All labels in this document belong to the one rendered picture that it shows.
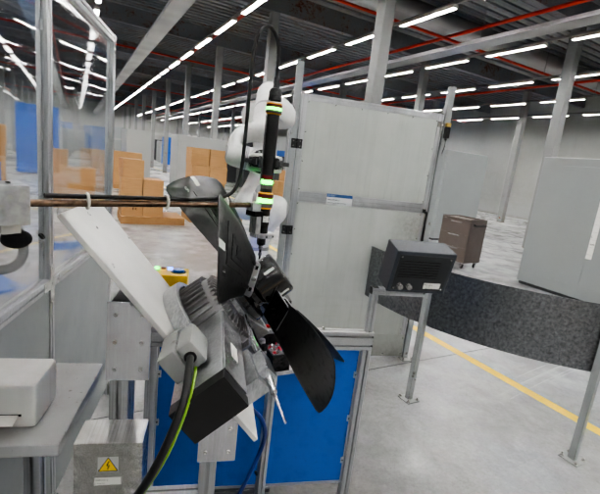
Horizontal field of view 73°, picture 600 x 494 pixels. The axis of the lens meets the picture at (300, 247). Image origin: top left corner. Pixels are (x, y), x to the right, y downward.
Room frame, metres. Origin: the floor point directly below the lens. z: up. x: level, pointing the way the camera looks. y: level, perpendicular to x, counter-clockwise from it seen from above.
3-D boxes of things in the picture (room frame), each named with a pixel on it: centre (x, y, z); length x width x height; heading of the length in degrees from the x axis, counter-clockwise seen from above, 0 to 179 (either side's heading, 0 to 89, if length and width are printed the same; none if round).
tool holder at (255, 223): (1.14, 0.12, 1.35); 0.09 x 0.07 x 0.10; 137
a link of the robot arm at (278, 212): (1.74, 0.16, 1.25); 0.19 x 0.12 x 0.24; 94
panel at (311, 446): (1.52, 0.09, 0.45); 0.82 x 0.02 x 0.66; 102
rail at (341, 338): (1.52, 0.09, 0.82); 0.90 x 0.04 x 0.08; 102
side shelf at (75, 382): (0.92, 0.63, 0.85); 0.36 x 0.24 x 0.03; 12
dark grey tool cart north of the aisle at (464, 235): (7.47, -2.96, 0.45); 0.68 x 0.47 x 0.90; 33
